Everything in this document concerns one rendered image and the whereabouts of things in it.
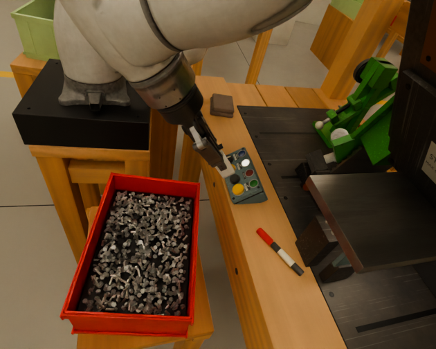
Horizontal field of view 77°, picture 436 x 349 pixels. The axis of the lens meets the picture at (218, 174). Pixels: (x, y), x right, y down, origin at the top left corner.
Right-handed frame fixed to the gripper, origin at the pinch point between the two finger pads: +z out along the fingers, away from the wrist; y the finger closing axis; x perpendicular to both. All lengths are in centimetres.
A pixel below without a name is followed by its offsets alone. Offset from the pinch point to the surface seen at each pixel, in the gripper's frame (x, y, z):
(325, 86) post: 46, -58, 46
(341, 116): 37, -24, 30
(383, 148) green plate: 29.8, 8.2, 6.7
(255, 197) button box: 2.6, 1.7, 13.9
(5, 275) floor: -122, -32, 38
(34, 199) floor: -119, -76, 40
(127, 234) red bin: -23.9, 6.7, -0.4
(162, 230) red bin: -18.0, 6.5, 4.0
